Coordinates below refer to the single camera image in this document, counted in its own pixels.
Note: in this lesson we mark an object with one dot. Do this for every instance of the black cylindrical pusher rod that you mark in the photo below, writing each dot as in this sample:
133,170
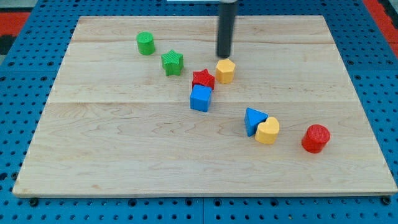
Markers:
227,10

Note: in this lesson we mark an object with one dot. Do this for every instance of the yellow heart block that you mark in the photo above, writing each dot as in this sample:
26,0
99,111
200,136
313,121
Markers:
267,131

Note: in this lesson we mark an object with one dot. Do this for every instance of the yellow hexagon block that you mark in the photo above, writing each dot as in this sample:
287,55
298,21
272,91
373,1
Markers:
225,71

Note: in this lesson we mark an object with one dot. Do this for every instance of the red star block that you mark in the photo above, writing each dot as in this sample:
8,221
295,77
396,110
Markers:
203,78

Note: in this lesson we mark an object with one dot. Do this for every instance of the green star block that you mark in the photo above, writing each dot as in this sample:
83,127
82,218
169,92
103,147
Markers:
172,63

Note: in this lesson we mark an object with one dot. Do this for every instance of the green cylinder block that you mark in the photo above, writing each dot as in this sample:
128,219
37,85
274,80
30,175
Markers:
145,43

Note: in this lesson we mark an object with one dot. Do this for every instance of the blue cube block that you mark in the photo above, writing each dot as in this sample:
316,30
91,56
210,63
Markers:
200,98

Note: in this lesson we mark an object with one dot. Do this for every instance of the blue triangle block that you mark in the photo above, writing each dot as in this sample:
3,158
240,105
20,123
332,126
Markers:
252,119

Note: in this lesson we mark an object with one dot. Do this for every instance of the red cylinder block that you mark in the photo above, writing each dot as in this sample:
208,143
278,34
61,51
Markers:
315,138

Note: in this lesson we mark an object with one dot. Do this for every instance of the light wooden board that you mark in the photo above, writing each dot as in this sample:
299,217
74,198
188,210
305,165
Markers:
115,125

